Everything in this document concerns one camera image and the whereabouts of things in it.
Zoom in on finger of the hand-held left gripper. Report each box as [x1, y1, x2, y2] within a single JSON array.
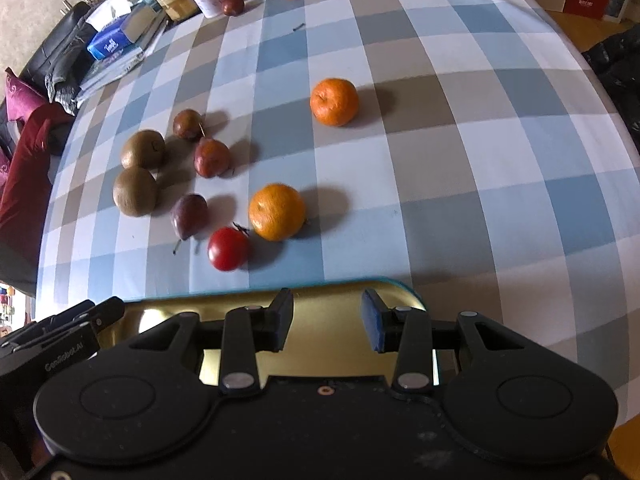
[[85, 296, 126, 336], [10, 300, 97, 333]]

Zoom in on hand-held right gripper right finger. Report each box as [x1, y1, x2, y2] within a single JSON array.
[[361, 288, 531, 396]]

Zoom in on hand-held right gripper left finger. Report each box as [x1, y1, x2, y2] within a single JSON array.
[[127, 287, 296, 396]]

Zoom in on gold metal tray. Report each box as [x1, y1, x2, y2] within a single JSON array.
[[120, 276, 428, 386]]

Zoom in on mandarin with stem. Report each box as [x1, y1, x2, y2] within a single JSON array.
[[248, 183, 307, 242]]

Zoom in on brown kiwi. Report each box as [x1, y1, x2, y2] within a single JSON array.
[[112, 167, 160, 218], [120, 129, 166, 170]]

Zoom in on red apple with stem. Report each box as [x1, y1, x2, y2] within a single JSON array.
[[194, 122, 232, 179]]

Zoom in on dark brown pear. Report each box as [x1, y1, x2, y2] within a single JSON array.
[[173, 108, 205, 142]]

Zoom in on deep orange mandarin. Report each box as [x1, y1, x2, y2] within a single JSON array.
[[309, 77, 360, 127]]

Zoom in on colourful small items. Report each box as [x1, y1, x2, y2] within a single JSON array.
[[0, 282, 31, 331]]

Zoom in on red tomato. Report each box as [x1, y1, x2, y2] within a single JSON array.
[[207, 222, 252, 272]]

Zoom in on dark purple pear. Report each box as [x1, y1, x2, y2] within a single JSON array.
[[170, 193, 208, 256]]

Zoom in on dark red velvet cushion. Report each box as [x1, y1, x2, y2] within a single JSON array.
[[0, 105, 71, 271]]

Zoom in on checkered tablecloth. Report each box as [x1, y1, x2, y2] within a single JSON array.
[[35, 0, 640, 386]]

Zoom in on purple embroidered cushion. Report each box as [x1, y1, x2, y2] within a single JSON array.
[[5, 67, 48, 123]]

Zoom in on stack of books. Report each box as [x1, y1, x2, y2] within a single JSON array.
[[75, 10, 171, 103]]

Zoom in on black leather sofa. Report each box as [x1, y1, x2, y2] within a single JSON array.
[[22, 2, 101, 116]]

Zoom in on blue tissue pack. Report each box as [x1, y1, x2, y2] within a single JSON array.
[[87, 27, 146, 61]]

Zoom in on thick book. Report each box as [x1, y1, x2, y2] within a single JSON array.
[[120, 2, 166, 43]]

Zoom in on white crumpled tissue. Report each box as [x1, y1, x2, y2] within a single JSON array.
[[85, 0, 133, 31]]

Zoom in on black jacket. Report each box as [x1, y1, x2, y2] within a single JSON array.
[[582, 25, 640, 146]]

